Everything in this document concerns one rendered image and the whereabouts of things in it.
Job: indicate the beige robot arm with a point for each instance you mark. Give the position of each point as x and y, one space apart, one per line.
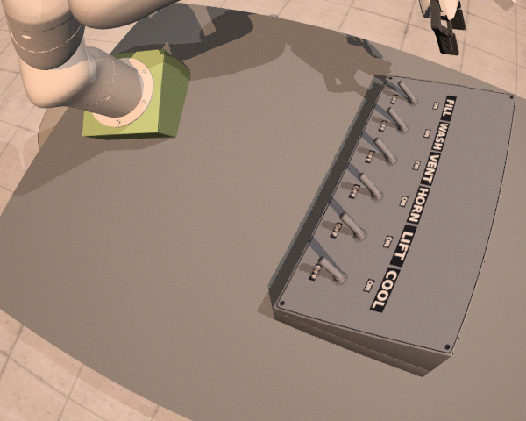
46 34

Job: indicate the grey switch console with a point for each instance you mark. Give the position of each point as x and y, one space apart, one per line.
407 280

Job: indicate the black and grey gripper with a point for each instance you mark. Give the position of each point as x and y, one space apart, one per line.
446 39

